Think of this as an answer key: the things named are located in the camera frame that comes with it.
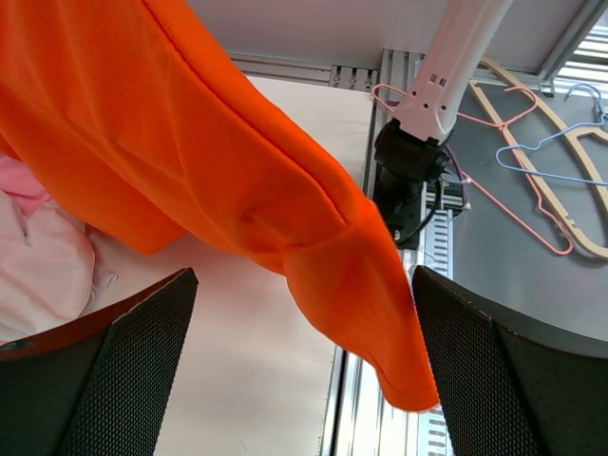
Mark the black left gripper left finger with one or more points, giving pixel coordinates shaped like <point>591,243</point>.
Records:
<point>98,385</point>

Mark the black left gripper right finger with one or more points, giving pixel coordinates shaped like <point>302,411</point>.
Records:
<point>510,384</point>

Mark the orange t shirt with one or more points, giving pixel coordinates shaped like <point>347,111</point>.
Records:
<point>137,122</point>

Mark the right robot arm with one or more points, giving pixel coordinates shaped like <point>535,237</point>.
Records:
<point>410,149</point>

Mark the pale pink t shirt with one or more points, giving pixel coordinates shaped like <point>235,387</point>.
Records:
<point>50,270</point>

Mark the wooden hanger on floor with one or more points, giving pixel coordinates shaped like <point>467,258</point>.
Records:
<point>546,145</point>

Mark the white slotted cable duct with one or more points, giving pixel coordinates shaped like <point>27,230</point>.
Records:
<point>433,437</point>

